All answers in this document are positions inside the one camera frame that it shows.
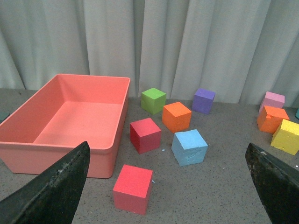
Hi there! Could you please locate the cracked light blue foam cube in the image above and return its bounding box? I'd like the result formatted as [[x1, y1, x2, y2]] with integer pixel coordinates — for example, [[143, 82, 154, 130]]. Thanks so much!
[[171, 129, 208, 167]]

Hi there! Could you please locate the orange foam cube right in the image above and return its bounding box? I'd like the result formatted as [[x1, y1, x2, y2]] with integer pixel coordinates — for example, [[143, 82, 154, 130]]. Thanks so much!
[[256, 105, 289, 134]]

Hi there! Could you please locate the red foam cube front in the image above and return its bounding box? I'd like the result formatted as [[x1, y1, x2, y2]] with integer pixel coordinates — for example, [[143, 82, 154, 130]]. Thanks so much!
[[113, 164, 153, 215]]

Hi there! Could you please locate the orange foam cube left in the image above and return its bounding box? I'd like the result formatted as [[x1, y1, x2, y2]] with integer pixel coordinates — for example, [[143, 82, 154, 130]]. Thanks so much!
[[162, 102, 192, 133]]

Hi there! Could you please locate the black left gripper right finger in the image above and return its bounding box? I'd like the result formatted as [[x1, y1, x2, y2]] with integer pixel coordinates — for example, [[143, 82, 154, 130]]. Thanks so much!
[[245, 143, 299, 224]]

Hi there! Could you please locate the pink plastic bin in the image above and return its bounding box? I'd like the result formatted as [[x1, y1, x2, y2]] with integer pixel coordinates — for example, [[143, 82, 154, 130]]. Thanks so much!
[[0, 74, 130, 178]]

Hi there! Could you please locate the pink foam cube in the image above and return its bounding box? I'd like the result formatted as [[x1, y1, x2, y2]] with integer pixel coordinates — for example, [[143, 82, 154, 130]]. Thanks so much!
[[259, 91, 285, 112]]

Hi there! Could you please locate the purple foam cube rear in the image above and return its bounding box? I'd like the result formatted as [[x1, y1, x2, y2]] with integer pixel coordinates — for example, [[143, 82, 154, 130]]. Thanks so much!
[[192, 88, 215, 114]]

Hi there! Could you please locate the grey curtain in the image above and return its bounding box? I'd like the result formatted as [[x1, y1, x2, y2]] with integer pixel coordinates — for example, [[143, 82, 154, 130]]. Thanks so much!
[[0, 0, 299, 107]]

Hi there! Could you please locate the yellow foam cube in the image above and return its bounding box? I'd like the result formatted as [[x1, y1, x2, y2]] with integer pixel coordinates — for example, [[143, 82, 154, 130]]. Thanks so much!
[[271, 119, 299, 155]]

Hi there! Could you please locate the orange foam cube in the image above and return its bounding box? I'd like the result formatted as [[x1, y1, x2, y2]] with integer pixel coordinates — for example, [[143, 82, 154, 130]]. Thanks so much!
[[162, 102, 192, 133], [256, 105, 289, 134]]

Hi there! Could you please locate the green foam cube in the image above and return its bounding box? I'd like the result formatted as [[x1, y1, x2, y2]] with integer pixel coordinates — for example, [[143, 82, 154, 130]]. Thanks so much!
[[141, 88, 166, 115]]

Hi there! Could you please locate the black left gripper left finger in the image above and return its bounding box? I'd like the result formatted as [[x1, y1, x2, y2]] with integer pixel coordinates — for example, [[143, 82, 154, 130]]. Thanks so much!
[[0, 141, 90, 224]]

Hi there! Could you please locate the dark red foam cube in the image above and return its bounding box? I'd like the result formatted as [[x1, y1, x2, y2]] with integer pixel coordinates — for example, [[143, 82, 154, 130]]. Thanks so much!
[[130, 118, 162, 154]]

